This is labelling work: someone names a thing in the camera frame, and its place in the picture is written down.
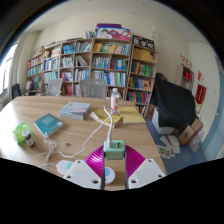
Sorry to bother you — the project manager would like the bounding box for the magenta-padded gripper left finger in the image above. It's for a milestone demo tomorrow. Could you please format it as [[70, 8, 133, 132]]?
[[63, 145, 106, 190]]

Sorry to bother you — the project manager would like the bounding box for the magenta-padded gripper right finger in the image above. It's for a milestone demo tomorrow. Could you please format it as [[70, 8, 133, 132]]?
[[124, 144, 167, 190]]

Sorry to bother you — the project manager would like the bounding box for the small green charger block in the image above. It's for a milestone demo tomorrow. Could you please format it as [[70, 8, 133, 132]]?
[[103, 139, 126, 161]]

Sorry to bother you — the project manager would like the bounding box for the white power strip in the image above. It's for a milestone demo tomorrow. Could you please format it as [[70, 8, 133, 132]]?
[[55, 159, 116, 185]]

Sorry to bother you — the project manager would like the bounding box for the papers pile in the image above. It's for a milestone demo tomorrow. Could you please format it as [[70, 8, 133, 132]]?
[[156, 134, 181, 159]]

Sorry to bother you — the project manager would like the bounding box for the white box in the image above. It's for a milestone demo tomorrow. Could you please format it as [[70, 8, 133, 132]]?
[[151, 108, 176, 135]]

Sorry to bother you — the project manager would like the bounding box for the teal book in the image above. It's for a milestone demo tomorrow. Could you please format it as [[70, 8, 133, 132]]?
[[33, 113, 66, 138]]

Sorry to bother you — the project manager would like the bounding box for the brown cardboard box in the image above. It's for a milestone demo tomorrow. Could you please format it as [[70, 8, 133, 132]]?
[[178, 118, 204, 147]]

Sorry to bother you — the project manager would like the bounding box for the small red-labelled jar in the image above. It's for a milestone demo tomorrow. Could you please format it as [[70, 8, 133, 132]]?
[[22, 129, 36, 148]]

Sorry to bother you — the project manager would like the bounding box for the yellow notepad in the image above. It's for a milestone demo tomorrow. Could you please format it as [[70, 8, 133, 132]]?
[[118, 105, 147, 126]]

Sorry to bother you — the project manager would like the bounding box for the grey book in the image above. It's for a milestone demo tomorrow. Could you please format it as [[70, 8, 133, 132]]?
[[58, 101, 92, 121]]

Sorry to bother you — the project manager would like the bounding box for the black cloth cover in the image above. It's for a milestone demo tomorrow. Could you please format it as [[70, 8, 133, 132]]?
[[149, 72, 198, 134]]

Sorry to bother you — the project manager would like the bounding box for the clear bottle with red label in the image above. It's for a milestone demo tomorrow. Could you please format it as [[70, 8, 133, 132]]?
[[110, 87, 122, 114]]

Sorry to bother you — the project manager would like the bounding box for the grey mesh chair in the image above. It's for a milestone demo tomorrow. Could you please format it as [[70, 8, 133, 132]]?
[[45, 78, 64, 97], [79, 78, 108, 99]]

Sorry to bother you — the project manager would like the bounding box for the red hanging banner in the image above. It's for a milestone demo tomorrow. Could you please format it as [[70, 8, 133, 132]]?
[[194, 83, 208, 105]]

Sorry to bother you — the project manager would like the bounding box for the dark chair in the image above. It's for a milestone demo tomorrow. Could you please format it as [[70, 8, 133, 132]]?
[[10, 83, 23, 100]]

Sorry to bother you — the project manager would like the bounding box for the small wooden shelf unit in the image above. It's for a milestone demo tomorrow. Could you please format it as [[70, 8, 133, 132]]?
[[174, 63, 195, 91]]

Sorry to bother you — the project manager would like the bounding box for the wooden bookshelf unit with books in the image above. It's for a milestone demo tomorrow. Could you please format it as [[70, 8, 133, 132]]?
[[25, 37, 159, 111]]

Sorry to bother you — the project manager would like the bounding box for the window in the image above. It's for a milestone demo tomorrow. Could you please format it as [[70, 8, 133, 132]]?
[[0, 43, 18, 98]]

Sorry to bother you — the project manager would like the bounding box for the black sign board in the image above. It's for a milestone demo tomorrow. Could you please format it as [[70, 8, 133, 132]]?
[[132, 34, 155, 51]]

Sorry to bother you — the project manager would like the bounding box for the colourful illustrated poster box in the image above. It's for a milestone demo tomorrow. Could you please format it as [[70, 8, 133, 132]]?
[[94, 23, 132, 42]]

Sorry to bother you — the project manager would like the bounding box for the white charger cable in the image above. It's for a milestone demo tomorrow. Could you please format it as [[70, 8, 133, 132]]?
[[59, 105, 116, 158]]

